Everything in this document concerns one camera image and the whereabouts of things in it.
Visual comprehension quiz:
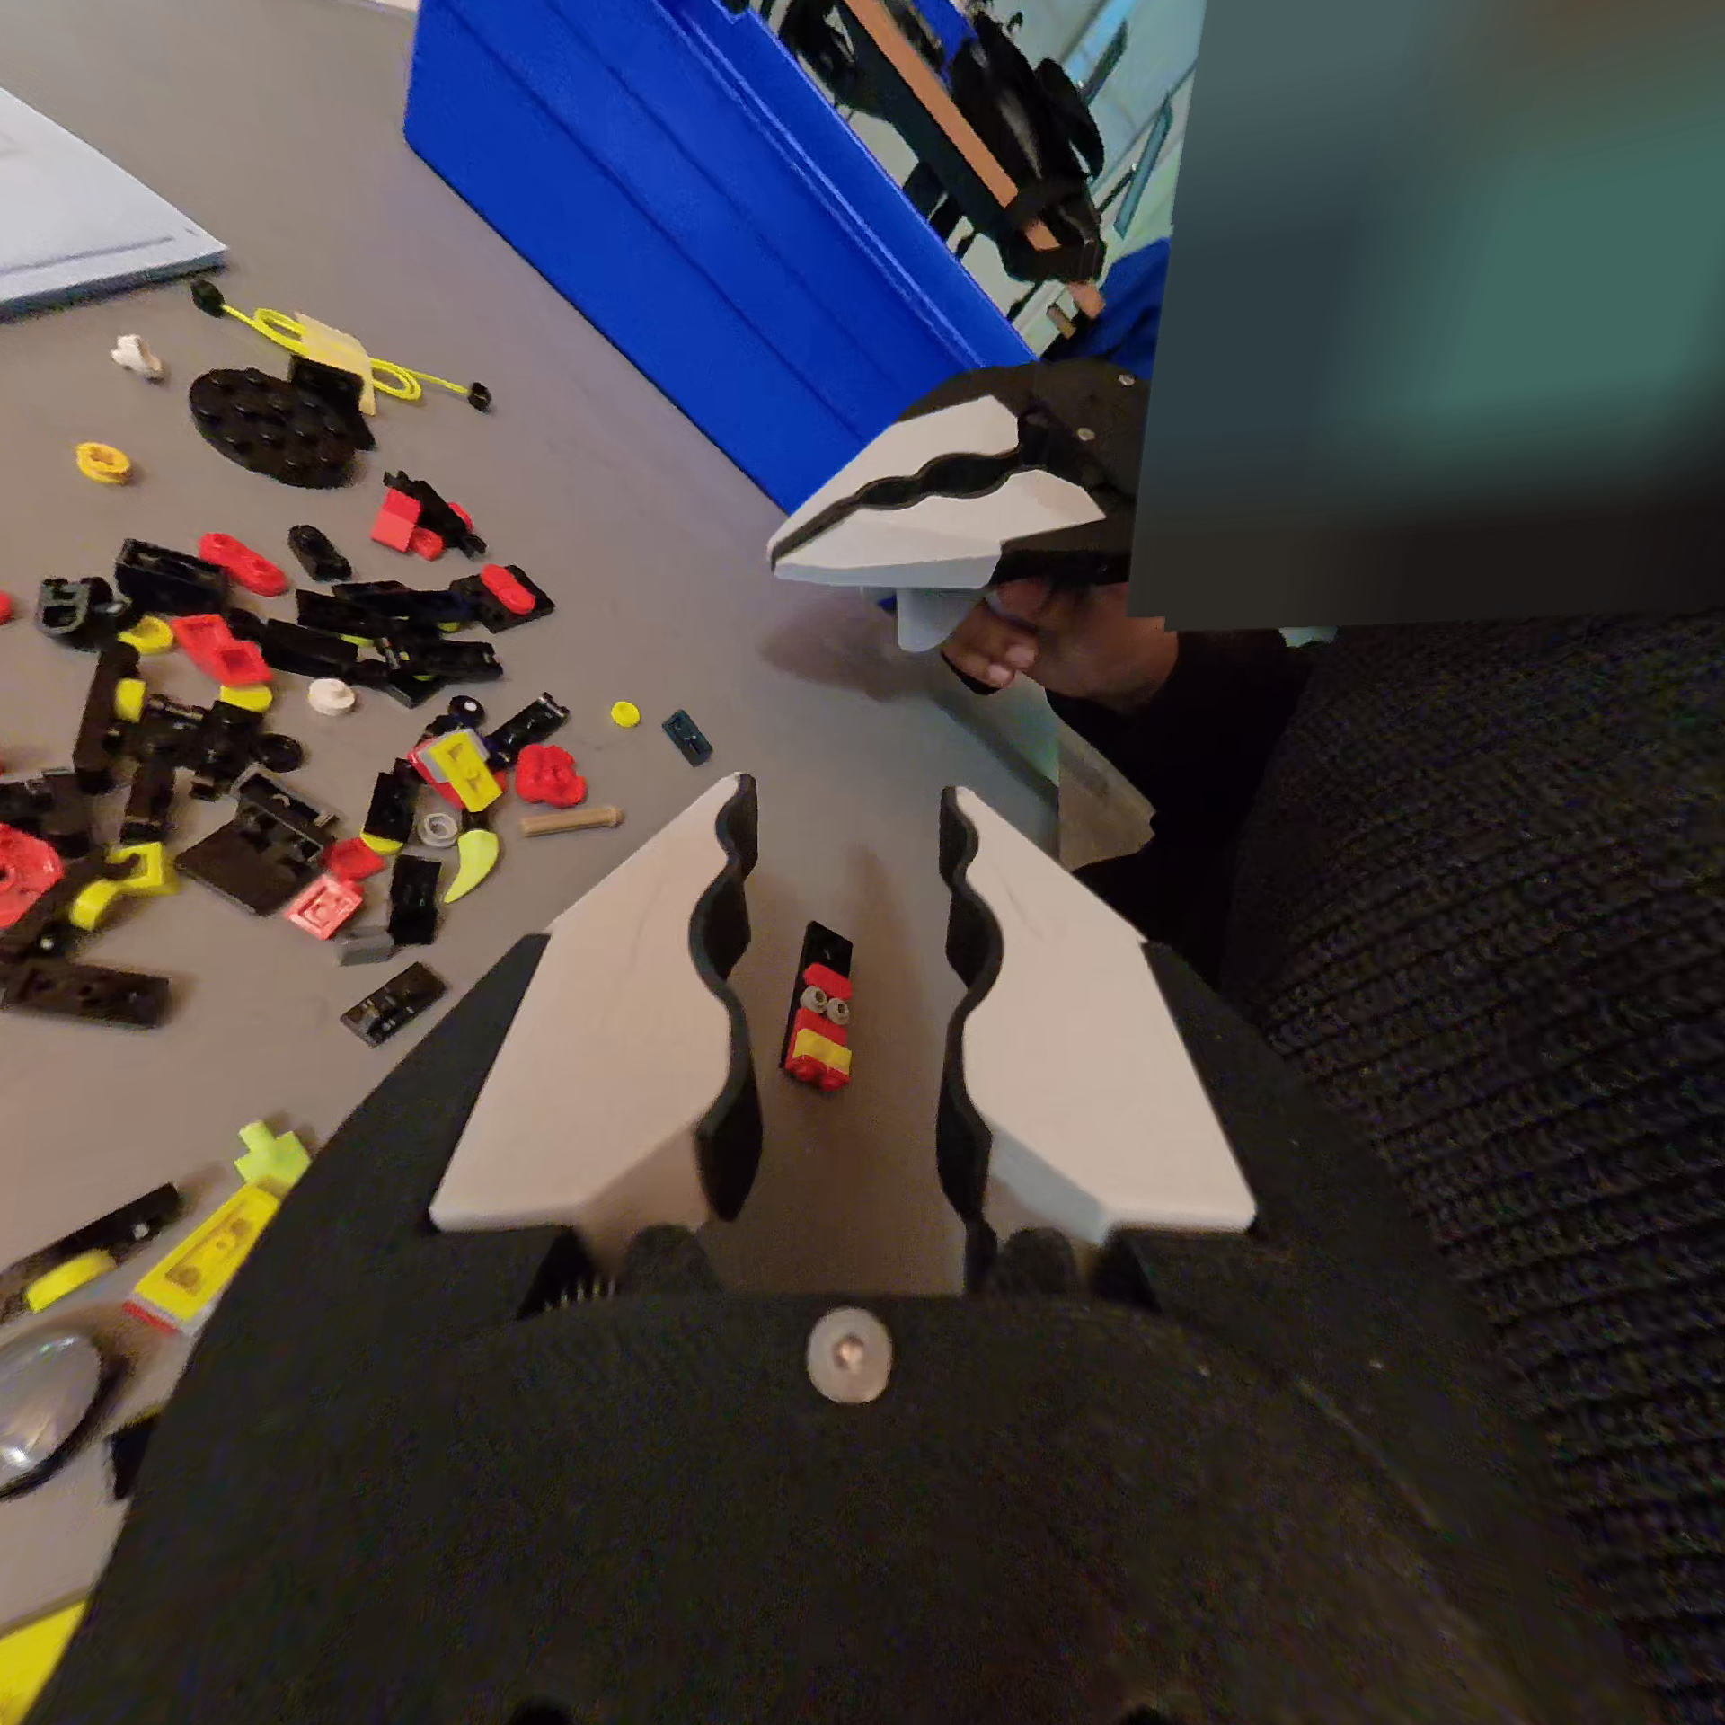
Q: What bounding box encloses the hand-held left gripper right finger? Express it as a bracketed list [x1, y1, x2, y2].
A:
[936, 785, 1259, 1253]

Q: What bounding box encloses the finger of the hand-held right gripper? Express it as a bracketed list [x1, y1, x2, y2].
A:
[789, 399, 1033, 529]
[769, 460, 1121, 592]

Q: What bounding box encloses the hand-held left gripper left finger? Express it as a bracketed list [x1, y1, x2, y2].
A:
[430, 773, 767, 1236]

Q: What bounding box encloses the partly built lego assembly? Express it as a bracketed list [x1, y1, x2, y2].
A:
[781, 920, 858, 1094]

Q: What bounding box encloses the pile of lego pieces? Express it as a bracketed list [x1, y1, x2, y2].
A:
[0, 330, 718, 1687]

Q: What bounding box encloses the black round lego plate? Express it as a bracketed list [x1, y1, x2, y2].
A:
[190, 367, 373, 491]

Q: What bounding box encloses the clear lego canopy piece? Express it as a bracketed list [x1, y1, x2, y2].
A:
[0, 1328, 131, 1499]

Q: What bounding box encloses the lego instruction booklet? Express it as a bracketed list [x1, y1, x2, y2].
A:
[0, 88, 229, 324]

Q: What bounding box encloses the person's right hand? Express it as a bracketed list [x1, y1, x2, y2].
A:
[944, 584, 1182, 710]

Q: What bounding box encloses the black equipment with brown strip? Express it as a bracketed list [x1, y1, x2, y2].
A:
[755, 0, 1127, 326]

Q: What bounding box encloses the blue plastic bin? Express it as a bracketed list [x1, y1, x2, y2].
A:
[405, 0, 1041, 515]

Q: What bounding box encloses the pale tape strip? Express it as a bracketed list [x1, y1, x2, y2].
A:
[290, 314, 383, 412]

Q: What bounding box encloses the neon yellow lego cord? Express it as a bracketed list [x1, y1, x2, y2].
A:
[190, 277, 495, 412]

